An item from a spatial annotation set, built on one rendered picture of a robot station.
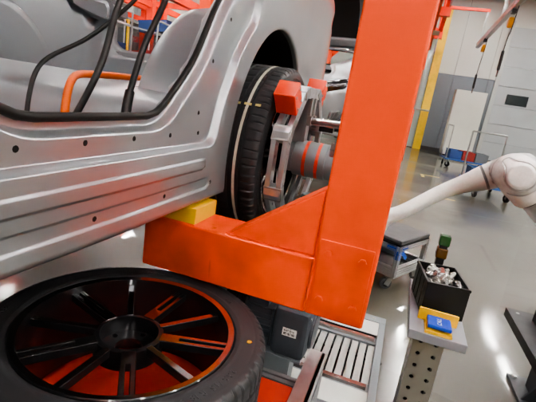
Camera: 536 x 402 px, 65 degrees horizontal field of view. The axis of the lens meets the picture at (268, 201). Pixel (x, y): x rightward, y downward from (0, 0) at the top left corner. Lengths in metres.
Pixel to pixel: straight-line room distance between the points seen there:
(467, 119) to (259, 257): 12.16
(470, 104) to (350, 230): 12.14
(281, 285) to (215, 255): 0.21
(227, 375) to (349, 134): 0.61
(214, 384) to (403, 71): 0.79
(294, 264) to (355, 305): 0.19
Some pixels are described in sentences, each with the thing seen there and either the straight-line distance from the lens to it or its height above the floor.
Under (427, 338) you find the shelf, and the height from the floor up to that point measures 0.44.
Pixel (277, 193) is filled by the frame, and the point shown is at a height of 0.75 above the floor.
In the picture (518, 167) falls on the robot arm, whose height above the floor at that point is 0.97.
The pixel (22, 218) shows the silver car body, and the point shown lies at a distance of 0.75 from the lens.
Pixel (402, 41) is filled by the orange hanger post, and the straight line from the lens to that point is 1.05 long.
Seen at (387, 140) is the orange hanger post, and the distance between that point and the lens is 1.04.
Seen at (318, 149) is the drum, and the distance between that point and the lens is 1.62.
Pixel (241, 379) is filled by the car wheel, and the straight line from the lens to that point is 0.95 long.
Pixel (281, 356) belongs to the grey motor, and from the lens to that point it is 1.52.
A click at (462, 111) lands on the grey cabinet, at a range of 13.12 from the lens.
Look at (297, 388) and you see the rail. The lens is 1.14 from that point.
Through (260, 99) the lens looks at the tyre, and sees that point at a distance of 1.45.
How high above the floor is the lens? 1.09
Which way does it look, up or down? 15 degrees down
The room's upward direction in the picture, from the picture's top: 9 degrees clockwise
